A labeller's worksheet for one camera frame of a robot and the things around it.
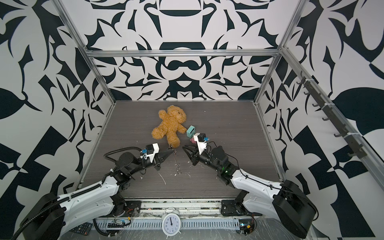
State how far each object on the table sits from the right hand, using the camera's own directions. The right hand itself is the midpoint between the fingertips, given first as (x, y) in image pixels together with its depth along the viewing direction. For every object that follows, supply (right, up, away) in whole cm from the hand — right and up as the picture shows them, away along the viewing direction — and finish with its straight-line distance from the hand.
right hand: (184, 147), depth 72 cm
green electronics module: (+29, -37, -1) cm, 47 cm away
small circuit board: (-31, -36, 0) cm, 48 cm away
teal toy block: (+3, +5, +25) cm, 25 cm away
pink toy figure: (+4, -1, +24) cm, 24 cm away
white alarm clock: (-6, -33, -4) cm, 34 cm away
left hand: (-5, +1, -4) cm, 7 cm away
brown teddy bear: (-10, +9, +24) cm, 28 cm away
